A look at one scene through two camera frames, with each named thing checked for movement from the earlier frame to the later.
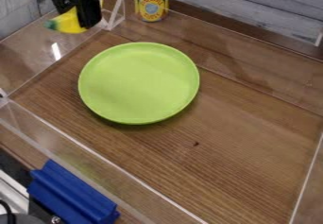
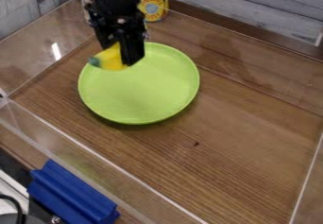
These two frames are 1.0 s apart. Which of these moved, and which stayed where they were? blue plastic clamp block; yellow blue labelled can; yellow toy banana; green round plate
Moved: yellow toy banana
Stayed: blue plastic clamp block; green round plate; yellow blue labelled can
